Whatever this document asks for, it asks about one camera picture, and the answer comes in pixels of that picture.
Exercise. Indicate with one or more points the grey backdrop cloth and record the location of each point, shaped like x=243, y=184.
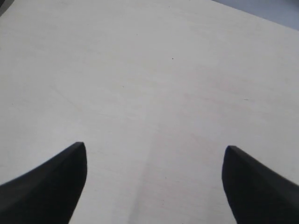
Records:
x=283, y=12

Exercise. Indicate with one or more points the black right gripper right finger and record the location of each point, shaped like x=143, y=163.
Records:
x=257, y=194

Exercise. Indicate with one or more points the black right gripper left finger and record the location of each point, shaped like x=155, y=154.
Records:
x=47, y=194

